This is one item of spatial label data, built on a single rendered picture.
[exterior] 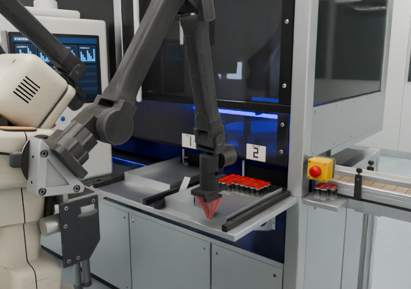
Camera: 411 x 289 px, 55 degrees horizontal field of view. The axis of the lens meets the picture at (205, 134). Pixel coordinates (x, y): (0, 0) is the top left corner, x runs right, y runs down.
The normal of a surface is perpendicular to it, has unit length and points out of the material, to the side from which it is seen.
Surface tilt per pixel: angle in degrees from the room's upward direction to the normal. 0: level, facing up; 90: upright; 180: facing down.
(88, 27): 90
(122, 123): 93
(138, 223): 90
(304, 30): 90
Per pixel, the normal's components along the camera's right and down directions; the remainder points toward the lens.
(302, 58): -0.63, 0.15
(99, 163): 0.70, 0.14
